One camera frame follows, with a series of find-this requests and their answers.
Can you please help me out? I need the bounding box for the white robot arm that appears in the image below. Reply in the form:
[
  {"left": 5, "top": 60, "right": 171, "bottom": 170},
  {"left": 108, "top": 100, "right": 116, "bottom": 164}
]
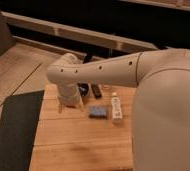
[{"left": 47, "top": 48, "right": 190, "bottom": 171}]

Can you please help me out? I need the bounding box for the white bottle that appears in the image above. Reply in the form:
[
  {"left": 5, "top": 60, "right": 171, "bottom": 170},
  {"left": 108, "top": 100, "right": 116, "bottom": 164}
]
[{"left": 111, "top": 92, "right": 123, "bottom": 122}]

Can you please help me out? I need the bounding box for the small black rectangular block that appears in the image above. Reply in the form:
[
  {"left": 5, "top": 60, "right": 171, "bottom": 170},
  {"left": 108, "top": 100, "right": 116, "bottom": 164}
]
[{"left": 91, "top": 84, "right": 102, "bottom": 99}]

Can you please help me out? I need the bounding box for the wooden beam rail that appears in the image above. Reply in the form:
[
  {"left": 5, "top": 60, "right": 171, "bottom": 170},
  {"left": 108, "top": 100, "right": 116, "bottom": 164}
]
[{"left": 2, "top": 12, "right": 157, "bottom": 53}]

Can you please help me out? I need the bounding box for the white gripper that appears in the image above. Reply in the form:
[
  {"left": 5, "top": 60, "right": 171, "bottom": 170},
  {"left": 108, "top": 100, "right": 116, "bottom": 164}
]
[{"left": 57, "top": 84, "right": 84, "bottom": 113}]

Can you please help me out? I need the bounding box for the dark grey floor mat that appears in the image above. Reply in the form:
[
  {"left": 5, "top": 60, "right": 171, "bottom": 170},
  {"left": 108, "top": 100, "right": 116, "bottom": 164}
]
[{"left": 0, "top": 90, "right": 44, "bottom": 171}]

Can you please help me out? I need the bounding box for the blue sponge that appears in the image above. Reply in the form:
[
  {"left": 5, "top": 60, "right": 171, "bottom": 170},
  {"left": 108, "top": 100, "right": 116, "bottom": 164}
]
[{"left": 88, "top": 106, "right": 107, "bottom": 118}]

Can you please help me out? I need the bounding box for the black bowl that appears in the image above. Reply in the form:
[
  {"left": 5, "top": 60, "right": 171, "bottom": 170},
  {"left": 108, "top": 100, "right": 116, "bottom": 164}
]
[{"left": 78, "top": 83, "right": 89, "bottom": 97}]

